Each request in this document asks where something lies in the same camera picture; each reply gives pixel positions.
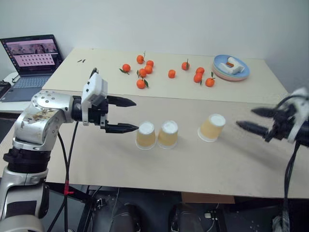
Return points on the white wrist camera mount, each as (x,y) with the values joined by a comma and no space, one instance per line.
(295,131)
(95,87)

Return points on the brown cardboard piece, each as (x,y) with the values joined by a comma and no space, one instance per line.
(207,198)

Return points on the pink plastic plate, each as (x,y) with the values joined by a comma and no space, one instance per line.
(229,80)

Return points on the orange mandarin with leaf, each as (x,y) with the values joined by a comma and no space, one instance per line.
(141,83)
(126,68)

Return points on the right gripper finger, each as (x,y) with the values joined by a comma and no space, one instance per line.
(254,127)
(265,112)

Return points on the dark rounded shape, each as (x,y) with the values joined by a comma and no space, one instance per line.
(186,218)
(128,218)

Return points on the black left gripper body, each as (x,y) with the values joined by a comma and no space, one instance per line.
(99,115)

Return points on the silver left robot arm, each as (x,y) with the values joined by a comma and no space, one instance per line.
(36,120)

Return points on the blue plastic plate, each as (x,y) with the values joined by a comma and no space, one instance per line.
(220,60)

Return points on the orange mandarin with stem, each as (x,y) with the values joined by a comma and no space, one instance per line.
(185,66)
(140,59)
(210,82)

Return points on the white holder with orange insert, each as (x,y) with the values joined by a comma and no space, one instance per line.
(235,68)

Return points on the yellow paper cup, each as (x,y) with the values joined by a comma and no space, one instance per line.
(145,139)
(210,129)
(167,136)

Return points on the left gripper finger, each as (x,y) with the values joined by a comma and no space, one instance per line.
(120,128)
(120,102)

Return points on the black metal frame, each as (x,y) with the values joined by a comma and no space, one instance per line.
(79,205)

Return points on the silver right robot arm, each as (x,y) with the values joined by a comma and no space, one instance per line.
(304,138)

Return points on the green plastic plate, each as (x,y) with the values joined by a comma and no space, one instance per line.
(243,77)

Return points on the white power adapter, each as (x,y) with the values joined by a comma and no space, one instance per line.
(210,215)

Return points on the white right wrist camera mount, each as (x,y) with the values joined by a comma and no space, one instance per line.
(295,131)

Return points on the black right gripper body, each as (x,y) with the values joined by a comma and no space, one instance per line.
(282,123)

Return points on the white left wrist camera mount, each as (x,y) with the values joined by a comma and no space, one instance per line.
(95,87)

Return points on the grey open laptop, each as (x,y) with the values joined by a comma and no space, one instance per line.
(31,72)

